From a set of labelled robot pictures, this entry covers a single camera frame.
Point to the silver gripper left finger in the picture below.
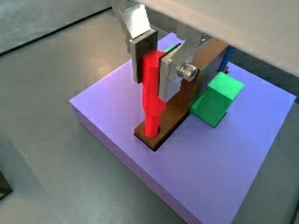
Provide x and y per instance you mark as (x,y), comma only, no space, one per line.
(140,36)

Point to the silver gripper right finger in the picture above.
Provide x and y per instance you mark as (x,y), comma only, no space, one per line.
(176,67)

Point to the red cylindrical peg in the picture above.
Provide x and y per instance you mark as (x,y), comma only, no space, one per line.
(152,104)

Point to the purple base board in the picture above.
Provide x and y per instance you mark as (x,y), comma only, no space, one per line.
(204,168)

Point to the green block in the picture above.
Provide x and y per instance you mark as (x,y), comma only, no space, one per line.
(214,103)
(168,48)

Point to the blue hexagonal peg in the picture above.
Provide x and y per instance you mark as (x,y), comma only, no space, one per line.
(226,58)

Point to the brown L-shaped block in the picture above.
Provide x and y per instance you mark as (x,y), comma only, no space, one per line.
(207,60)

